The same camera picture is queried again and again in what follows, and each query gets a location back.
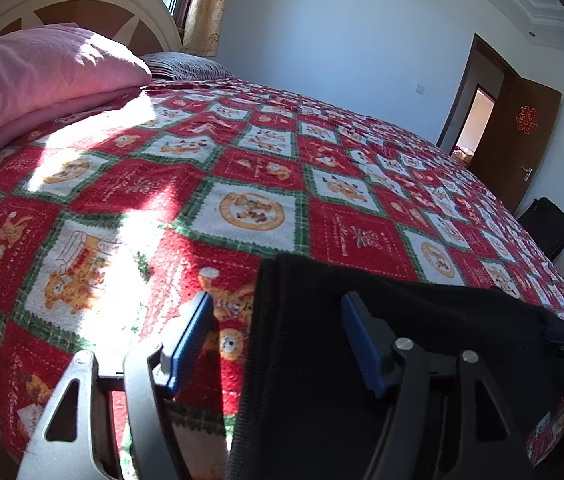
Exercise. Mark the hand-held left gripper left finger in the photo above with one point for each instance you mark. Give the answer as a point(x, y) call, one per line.
point(189, 342)

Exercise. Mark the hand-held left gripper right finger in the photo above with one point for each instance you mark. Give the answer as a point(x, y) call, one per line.
point(361, 345)

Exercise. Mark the black pants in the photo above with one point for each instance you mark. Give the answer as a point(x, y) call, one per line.
point(302, 360)

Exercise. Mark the black bag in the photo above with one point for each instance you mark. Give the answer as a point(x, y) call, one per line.
point(546, 227)

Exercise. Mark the brown wooden door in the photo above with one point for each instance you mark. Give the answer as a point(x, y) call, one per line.
point(511, 160)

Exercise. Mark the red checkered printed blanket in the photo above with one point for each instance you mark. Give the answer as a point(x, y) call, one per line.
point(262, 160)

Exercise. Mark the red paper door decoration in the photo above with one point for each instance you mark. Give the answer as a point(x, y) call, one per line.
point(526, 118)

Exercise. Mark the striped pillow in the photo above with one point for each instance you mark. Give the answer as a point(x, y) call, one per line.
point(182, 65)

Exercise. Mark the pink pillow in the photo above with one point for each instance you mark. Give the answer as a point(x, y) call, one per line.
point(47, 70)

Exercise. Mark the golden patterned curtain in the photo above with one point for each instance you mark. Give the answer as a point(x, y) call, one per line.
point(207, 10)

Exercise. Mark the white wall switch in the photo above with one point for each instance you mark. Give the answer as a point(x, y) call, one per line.
point(420, 87)

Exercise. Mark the dark door frame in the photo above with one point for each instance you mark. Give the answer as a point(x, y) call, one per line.
point(466, 70)

